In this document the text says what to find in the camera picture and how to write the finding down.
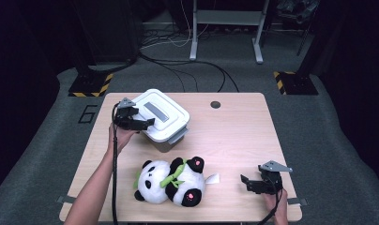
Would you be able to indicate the dark round table grommet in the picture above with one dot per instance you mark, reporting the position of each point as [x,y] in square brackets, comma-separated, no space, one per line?
[215,104]

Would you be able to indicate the clear plastic storage box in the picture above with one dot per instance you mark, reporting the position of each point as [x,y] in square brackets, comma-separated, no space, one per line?
[172,142]

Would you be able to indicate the black base with yellow stripes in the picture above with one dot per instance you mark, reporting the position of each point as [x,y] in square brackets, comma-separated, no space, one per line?
[297,83]
[89,85]

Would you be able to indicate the white plastic box lid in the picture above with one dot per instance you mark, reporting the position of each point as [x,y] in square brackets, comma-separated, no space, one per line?
[164,115]

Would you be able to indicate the grey tape strip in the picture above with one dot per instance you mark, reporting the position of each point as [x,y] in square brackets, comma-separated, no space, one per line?
[66,199]
[298,201]

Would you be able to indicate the person's right hand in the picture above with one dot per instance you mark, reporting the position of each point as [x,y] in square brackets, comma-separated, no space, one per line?
[276,206]

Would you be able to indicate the dark equipment pile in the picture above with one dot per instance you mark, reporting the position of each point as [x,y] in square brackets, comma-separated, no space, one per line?
[298,11]

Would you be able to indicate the person's left hand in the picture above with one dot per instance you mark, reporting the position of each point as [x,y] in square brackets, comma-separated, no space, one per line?
[122,139]

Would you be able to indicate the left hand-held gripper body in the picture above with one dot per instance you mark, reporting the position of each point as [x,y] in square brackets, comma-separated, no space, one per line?
[125,117]

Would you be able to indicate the panda plush toy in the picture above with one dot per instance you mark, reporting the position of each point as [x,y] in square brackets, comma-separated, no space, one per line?
[172,182]

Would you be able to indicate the dark cabinet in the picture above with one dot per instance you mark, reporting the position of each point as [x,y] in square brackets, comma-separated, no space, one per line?
[109,31]

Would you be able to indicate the white metal stand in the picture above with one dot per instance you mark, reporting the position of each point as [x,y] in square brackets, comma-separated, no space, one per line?
[228,17]

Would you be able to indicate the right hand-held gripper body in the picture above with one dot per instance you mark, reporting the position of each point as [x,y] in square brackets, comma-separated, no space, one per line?
[272,182]

